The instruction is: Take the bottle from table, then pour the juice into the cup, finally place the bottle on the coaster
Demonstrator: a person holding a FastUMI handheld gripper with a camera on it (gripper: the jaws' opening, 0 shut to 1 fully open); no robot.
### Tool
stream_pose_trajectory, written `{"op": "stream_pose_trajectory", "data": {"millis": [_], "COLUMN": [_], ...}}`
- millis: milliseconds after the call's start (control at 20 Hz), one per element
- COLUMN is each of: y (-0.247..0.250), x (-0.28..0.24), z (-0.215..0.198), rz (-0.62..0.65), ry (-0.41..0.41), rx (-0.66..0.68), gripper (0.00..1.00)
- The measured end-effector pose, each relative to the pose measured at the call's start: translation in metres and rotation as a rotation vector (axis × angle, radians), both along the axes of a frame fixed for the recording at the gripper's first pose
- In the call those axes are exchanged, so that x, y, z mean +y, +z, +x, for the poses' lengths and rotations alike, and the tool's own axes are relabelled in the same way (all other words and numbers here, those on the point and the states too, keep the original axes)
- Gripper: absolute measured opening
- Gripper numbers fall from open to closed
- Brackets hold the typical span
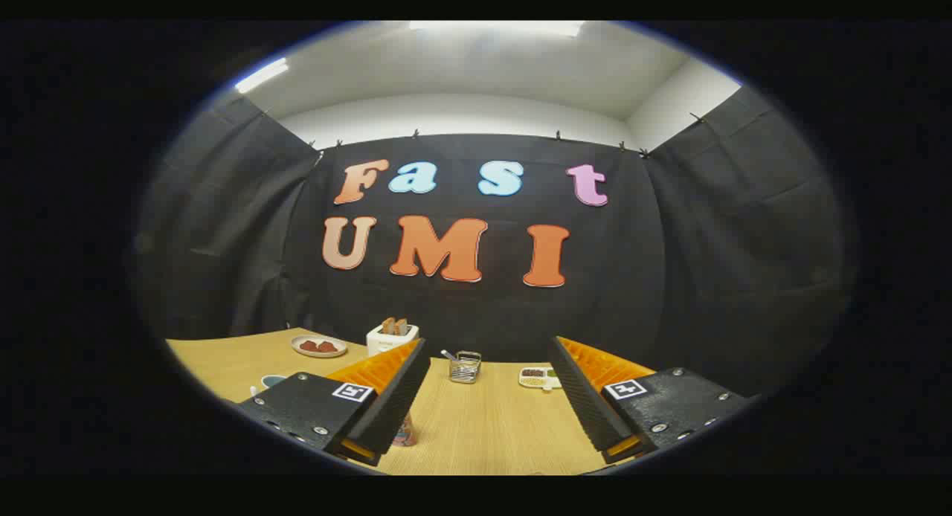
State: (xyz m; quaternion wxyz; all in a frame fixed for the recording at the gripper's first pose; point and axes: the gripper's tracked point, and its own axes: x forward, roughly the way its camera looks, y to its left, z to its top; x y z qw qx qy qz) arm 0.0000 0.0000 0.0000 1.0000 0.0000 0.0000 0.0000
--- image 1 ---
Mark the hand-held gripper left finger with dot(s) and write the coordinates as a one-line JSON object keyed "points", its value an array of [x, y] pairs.
{"points": [[394, 404]]}

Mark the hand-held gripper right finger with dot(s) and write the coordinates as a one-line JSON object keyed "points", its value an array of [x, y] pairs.
{"points": [[587, 404]]}

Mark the silver juice bottle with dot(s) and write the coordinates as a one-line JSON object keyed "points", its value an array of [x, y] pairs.
{"points": [[406, 431]]}

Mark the white cup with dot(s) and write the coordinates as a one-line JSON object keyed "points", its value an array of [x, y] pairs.
{"points": [[273, 381]]}

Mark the white divided snack tray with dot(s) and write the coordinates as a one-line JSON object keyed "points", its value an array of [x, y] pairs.
{"points": [[537, 378]]}

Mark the white toaster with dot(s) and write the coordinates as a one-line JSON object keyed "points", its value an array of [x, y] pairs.
{"points": [[383, 343]]}

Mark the grey utensil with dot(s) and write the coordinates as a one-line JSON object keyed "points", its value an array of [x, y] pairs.
{"points": [[448, 355]]}

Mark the toast slice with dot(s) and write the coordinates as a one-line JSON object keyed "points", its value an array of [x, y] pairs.
{"points": [[387, 326], [401, 328]]}

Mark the wooden table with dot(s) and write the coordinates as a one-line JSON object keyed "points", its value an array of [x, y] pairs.
{"points": [[483, 427]]}

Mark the small plate with red food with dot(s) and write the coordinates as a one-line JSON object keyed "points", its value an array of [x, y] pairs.
{"points": [[318, 346]]}

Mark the black backdrop cloth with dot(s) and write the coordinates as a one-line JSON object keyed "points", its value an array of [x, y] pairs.
{"points": [[706, 263]]}

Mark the small ceiling light panel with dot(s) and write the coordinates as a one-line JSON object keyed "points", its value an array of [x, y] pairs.
{"points": [[262, 75]]}

